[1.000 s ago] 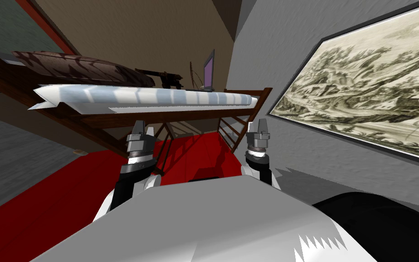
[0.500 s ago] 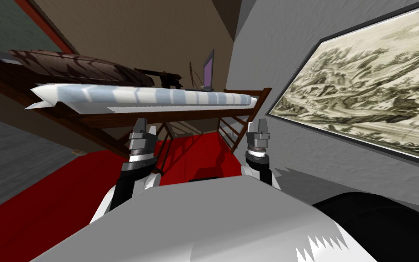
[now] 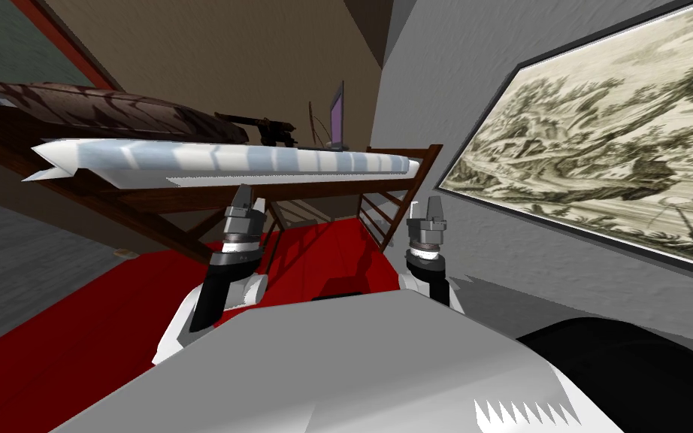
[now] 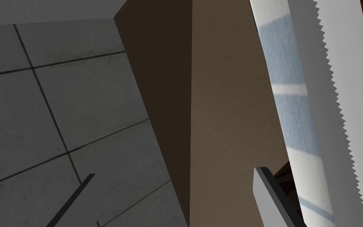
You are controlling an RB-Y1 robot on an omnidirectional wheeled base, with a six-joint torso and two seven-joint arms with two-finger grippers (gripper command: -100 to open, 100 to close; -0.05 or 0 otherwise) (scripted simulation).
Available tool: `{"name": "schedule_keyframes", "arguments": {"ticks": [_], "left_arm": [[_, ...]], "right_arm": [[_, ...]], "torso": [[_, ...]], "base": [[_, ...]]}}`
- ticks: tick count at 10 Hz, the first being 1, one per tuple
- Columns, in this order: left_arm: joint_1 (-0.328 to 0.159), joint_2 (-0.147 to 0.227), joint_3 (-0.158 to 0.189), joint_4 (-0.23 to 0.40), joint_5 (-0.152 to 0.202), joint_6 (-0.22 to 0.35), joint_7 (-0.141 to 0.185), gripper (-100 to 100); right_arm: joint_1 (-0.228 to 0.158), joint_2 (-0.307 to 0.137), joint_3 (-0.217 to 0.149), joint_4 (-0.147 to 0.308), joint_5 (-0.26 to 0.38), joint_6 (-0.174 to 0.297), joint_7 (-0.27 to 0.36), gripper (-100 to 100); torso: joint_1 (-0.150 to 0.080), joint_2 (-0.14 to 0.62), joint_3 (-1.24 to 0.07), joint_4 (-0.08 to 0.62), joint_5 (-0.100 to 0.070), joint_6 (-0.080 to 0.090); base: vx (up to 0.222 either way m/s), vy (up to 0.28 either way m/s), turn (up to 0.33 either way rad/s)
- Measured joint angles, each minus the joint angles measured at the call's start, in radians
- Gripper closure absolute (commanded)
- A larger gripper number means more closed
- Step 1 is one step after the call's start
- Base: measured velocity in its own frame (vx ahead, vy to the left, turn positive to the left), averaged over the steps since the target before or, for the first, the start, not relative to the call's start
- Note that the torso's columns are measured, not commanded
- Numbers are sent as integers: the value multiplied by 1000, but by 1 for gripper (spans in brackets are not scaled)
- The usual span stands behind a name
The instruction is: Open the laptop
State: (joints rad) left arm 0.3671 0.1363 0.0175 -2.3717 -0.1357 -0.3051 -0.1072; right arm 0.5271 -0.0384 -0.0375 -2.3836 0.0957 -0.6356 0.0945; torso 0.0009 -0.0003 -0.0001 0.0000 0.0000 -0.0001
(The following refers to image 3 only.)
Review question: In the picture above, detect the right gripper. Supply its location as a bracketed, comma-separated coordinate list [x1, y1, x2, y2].
[406, 195, 448, 247]

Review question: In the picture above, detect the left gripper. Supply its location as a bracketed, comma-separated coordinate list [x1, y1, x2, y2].
[222, 184, 268, 242]

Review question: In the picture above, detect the dark wooden bed white mattress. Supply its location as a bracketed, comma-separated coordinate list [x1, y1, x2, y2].
[0, 80, 444, 266]

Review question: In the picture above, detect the open laptop purple screen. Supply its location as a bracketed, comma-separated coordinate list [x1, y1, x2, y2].
[297, 80, 351, 153]

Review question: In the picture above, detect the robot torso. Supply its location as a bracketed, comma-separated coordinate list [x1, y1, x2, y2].
[50, 290, 625, 433]

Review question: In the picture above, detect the framed landscape picture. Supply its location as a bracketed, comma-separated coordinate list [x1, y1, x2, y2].
[435, 0, 693, 285]

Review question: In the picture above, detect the red rug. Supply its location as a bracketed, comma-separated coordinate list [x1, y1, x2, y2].
[0, 217, 401, 433]

